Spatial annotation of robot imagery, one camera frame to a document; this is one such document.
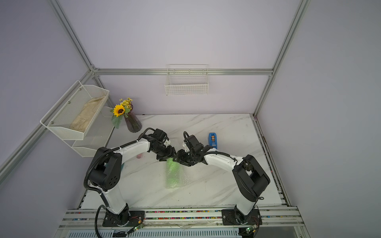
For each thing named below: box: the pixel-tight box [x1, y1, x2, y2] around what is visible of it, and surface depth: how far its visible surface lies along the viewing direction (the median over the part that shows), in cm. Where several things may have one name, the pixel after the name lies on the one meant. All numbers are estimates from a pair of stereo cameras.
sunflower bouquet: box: [110, 97, 133, 129], surface depth 92 cm
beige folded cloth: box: [69, 95, 107, 133], surface depth 81 cm
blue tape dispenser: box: [208, 132, 218, 150], surface depth 103 cm
